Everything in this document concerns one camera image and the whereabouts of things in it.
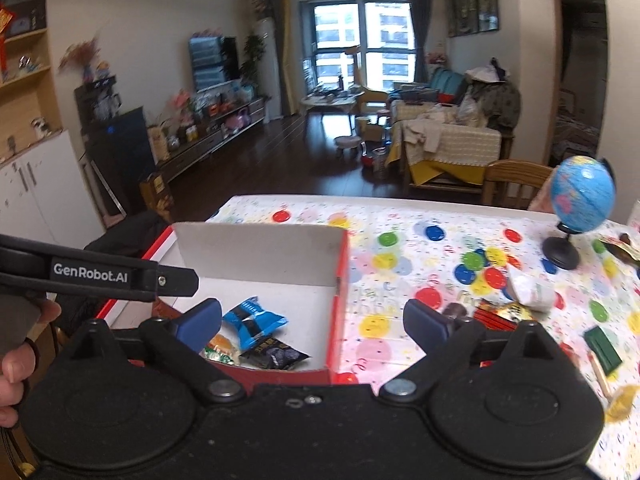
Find blue snack packet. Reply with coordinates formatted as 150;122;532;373
222;297;288;351

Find white snack bag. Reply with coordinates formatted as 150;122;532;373
506;266;555;313

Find dark green snack bar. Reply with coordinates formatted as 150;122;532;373
584;326;623;376

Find red yellow snack bag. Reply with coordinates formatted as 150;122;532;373
473;300;534;332

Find person's left hand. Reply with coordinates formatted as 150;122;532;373
0;298;62;429

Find orange green candy packet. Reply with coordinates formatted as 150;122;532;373
201;334;240;366

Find white cupboard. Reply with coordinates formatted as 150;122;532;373
0;130;104;249

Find colourful balloon tablecloth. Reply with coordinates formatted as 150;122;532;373
207;194;640;480

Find black snack packet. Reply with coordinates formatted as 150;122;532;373
240;336;309;370

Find black jacket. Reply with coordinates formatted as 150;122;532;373
85;210;169;258

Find red white cardboard box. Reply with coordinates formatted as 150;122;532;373
94;221;352;392

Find beige pen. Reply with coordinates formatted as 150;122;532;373
588;350;613;401

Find black cabinet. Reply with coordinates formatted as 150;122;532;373
74;76;156;214

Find wooden chair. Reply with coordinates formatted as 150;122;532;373
480;159;552;210

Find long low tv cabinet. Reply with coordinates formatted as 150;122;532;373
157;96;267;182

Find brown gold wrapper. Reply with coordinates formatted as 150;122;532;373
600;233;640;269

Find blue desk globe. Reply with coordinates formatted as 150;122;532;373
542;155;616;271

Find sofa with cream cover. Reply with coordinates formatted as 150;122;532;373
385;60;522;188

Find small round stool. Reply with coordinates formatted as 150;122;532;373
334;134;363;158

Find round coffee table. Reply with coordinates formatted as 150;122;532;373
299;92;363;132

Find flat screen television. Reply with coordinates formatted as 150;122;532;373
188;36;241;91

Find wooden wall shelf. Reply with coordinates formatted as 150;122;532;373
1;0;62;162

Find framed wall pictures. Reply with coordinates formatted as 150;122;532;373
445;0;500;38

